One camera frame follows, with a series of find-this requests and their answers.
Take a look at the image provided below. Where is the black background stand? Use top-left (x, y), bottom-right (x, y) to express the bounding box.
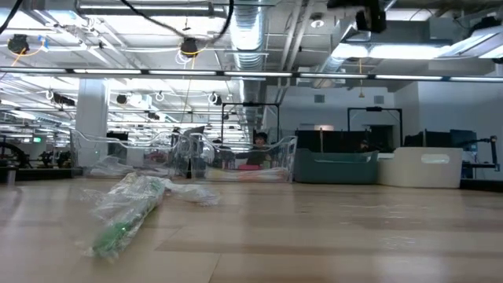
top-left (457, 135), bottom-right (501, 172)

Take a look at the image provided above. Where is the black ceiling-mounted camera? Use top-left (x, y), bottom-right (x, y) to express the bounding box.
top-left (179, 37), bottom-right (200, 58)
top-left (6, 33), bottom-right (31, 55)

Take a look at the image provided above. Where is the black monitor row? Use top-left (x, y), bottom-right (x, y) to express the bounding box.
top-left (294, 128), bottom-right (390, 153)
top-left (403, 129), bottom-right (479, 153)

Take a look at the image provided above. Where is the black camera cable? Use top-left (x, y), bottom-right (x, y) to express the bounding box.
top-left (117, 0), bottom-right (236, 45)

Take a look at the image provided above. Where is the green white toothbrush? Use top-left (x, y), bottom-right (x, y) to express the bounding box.
top-left (83, 171), bottom-right (167, 261)
top-left (420, 153), bottom-right (450, 164)

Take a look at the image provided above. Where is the black bench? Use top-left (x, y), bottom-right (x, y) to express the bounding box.
top-left (0, 167), bottom-right (79, 182)

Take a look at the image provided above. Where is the black background equipment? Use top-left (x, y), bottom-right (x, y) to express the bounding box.
top-left (37, 149), bottom-right (74, 169)

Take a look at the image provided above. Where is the teal plastic bin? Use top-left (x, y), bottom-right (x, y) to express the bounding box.
top-left (292, 148), bottom-right (380, 185)

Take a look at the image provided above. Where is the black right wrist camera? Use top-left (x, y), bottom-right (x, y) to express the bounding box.
top-left (354, 6), bottom-right (388, 35)

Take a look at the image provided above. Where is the long ceiling light rail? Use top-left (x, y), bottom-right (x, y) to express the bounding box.
top-left (0, 66), bottom-right (503, 83)

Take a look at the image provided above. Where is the silver round air duct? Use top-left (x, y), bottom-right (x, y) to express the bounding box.
top-left (224, 0), bottom-right (273, 133)
top-left (314, 0), bottom-right (397, 75)

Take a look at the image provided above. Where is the black cabinet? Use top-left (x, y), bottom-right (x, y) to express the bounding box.
top-left (106, 131), bottom-right (130, 170)

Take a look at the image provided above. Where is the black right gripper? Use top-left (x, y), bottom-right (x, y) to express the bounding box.
top-left (326, 0), bottom-right (390, 11)

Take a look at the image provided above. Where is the white plastic bin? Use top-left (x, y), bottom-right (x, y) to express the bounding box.
top-left (377, 145), bottom-right (464, 189)

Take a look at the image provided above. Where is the white building pillar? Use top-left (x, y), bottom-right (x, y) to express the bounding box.
top-left (75, 78), bottom-right (109, 169)

